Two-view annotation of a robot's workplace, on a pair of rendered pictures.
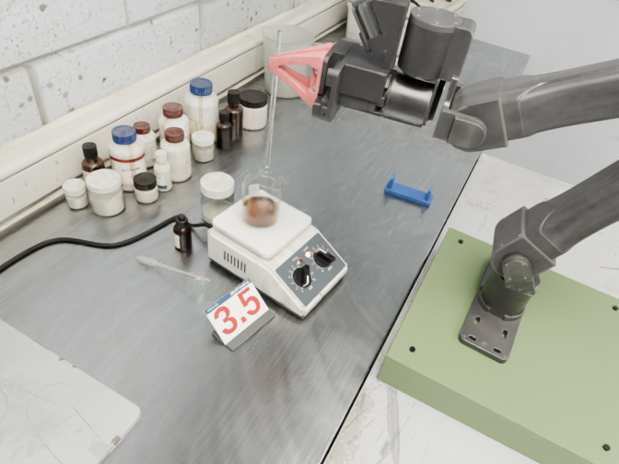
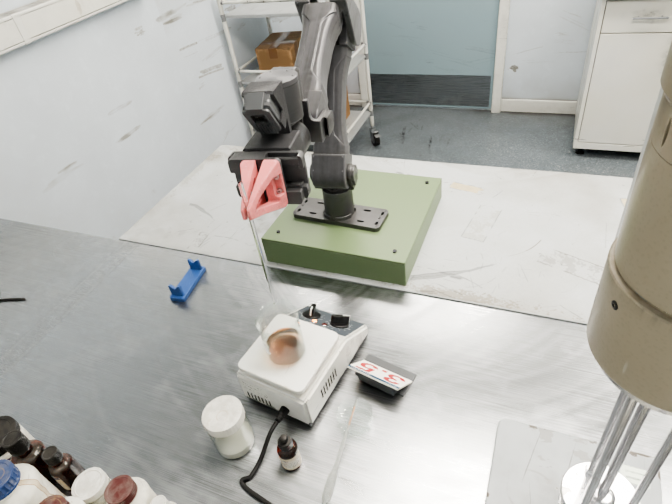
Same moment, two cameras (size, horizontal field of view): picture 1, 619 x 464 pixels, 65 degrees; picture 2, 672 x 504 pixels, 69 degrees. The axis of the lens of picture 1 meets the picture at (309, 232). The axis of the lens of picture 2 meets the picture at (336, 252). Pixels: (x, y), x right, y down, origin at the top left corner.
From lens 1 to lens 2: 0.71 m
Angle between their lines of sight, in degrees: 61
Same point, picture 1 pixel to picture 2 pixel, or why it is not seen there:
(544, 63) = not seen: outside the picture
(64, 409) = (529, 479)
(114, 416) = (515, 435)
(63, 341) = not seen: outside the picture
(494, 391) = (410, 217)
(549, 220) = (340, 136)
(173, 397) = (475, 404)
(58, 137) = not seen: outside the picture
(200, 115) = (44, 490)
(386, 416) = (433, 278)
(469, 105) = (317, 107)
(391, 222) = (231, 292)
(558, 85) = (318, 62)
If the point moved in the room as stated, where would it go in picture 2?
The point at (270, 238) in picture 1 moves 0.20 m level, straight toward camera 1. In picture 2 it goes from (315, 337) to (442, 316)
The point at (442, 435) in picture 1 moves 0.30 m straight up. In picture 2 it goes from (434, 253) to (434, 117)
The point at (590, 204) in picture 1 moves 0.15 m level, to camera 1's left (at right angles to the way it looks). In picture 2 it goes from (341, 110) to (343, 149)
